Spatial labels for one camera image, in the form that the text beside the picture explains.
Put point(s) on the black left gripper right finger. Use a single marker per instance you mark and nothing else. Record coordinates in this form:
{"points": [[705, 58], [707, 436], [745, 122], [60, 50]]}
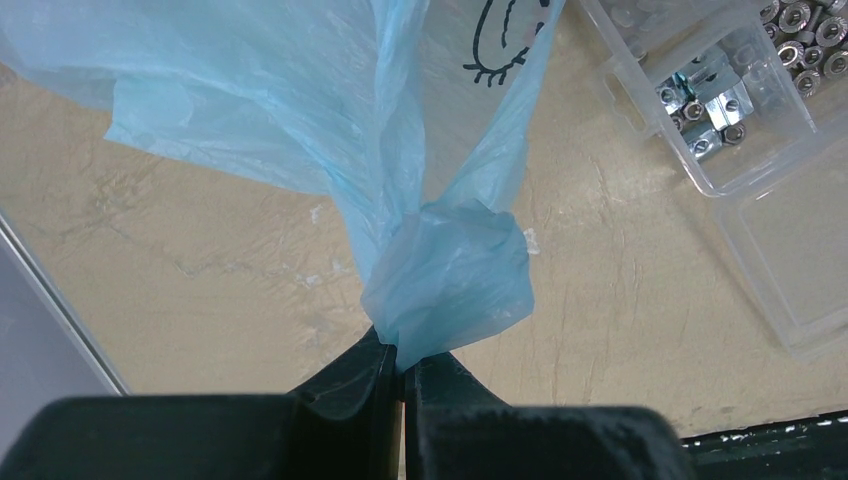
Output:
{"points": [[458, 429]]}

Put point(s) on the light blue plastic bag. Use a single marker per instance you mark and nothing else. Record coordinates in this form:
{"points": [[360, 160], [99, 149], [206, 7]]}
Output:
{"points": [[411, 115]]}

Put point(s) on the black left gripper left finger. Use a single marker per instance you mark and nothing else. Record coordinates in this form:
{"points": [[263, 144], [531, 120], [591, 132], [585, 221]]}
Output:
{"points": [[341, 423]]}

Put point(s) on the clear plastic screw box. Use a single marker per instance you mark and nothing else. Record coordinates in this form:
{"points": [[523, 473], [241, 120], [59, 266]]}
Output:
{"points": [[751, 96]]}

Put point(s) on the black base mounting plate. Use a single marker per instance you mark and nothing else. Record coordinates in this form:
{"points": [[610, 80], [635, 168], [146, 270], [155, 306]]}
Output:
{"points": [[808, 448]]}

